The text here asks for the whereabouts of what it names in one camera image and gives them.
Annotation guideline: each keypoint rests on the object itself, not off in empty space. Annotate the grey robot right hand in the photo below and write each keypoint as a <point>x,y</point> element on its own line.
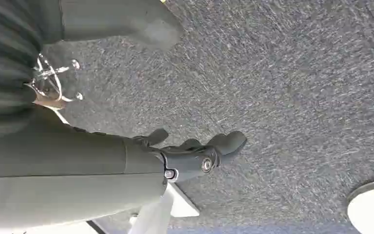
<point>61,181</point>

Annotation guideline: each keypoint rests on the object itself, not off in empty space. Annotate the white furniture panel edge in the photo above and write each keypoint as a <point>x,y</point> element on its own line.
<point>45,230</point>

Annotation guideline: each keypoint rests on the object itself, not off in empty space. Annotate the ribbed grey right arm sleeve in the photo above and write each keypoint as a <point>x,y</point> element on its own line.
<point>6,48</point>

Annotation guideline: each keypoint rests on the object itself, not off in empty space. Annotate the white round stand base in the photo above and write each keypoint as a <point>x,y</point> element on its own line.
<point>372,210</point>

